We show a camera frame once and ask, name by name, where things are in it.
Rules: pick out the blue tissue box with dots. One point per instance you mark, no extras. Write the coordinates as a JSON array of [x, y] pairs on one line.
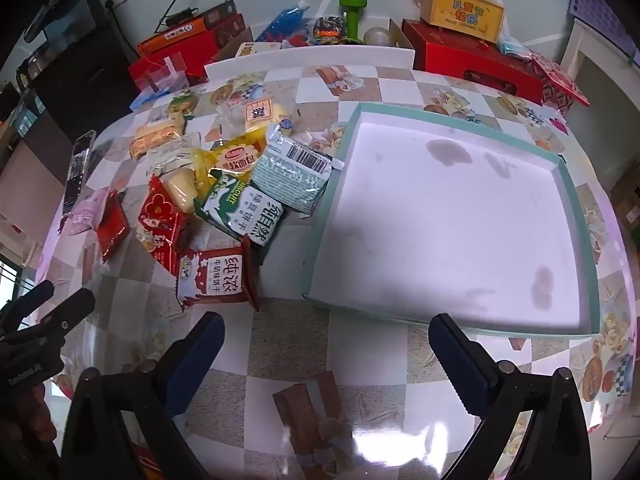
[[145, 100]]

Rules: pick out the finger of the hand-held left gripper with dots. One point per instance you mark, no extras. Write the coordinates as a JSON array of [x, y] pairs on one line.
[[30, 300], [65, 317]]

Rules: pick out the green dumbbell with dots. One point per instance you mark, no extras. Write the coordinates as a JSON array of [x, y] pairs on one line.
[[352, 20]]

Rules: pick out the orange label bread packet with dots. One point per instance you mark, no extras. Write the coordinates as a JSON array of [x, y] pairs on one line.
[[262, 112]]

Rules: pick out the yellow jelly cup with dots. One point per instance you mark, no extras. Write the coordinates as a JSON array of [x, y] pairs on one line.
[[180, 190]]

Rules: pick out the green white biscuit packet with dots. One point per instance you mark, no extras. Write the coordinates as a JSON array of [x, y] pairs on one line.
[[245, 207]]

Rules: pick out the green label cake packet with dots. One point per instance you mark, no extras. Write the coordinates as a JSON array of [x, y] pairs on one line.
[[182, 102]]

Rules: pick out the person's left hand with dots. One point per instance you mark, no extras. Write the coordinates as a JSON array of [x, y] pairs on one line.
[[22, 420]]

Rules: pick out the beige bread packet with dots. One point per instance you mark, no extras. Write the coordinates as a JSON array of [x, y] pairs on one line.
[[152, 137]]

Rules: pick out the pale green barcode packet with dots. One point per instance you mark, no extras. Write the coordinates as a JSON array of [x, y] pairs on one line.
[[292, 175]]

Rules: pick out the orange box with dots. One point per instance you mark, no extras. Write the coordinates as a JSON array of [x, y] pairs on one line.
[[172, 37]]

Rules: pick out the blue bead bottle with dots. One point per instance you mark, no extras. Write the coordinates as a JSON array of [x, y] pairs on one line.
[[282, 22]]

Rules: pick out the yellow bread packet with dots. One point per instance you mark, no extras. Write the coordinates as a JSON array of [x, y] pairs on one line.
[[235, 152]]

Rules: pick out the red patterned box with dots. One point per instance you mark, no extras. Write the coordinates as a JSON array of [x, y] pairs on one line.
[[555, 80]]

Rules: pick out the red paper bag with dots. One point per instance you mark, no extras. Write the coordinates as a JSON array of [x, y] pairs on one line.
[[147, 67]]

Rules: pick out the red gift box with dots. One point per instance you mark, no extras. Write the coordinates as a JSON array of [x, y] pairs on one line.
[[465, 60]]

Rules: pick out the clear plastic box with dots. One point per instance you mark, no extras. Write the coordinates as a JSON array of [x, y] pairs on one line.
[[165, 77]]

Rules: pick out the yellow gift box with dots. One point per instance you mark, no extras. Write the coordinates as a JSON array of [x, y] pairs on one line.
[[460, 7]]

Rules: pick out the smartphone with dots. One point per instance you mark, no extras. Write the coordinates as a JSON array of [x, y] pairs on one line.
[[79, 170]]

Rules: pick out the pale white snack packet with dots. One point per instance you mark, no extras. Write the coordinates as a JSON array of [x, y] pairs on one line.
[[170, 161]]

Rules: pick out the colourful toy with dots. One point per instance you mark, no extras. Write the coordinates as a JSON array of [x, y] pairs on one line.
[[327, 30]]

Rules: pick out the pink snack packet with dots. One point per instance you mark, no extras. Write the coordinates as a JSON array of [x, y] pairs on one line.
[[85, 210]]

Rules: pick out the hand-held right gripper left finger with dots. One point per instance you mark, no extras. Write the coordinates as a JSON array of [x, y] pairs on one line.
[[200, 355]]

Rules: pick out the light blue plastic packet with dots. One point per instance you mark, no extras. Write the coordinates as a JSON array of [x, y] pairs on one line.
[[512, 45]]

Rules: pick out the purple perforated panel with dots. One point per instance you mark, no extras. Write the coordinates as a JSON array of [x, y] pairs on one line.
[[600, 15]]

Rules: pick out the clear tape roll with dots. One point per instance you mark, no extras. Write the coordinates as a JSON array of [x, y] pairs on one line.
[[377, 36]]

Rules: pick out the black cabinet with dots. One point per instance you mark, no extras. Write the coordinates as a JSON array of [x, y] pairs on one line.
[[85, 80]]

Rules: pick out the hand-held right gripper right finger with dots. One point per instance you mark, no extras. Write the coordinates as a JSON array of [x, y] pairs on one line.
[[460, 360]]

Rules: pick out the brown cardboard carton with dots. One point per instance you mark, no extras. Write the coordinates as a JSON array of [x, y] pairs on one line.
[[627, 195]]

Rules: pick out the red flower snack packet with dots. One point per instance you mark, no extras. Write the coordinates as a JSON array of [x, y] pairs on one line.
[[160, 225]]

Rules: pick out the white card box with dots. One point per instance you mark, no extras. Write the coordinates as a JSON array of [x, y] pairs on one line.
[[252, 50]]

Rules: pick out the white tray with teal rim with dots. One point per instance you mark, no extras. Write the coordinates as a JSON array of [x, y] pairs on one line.
[[450, 220]]

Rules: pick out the small plain red packet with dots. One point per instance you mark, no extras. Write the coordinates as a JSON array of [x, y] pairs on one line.
[[112, 227]]

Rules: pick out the dark brown box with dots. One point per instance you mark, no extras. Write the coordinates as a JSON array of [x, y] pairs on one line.
[[222, 22]]

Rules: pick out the red white milk biscuit packet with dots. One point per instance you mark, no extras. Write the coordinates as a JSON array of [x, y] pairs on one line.
[[215, 277]]

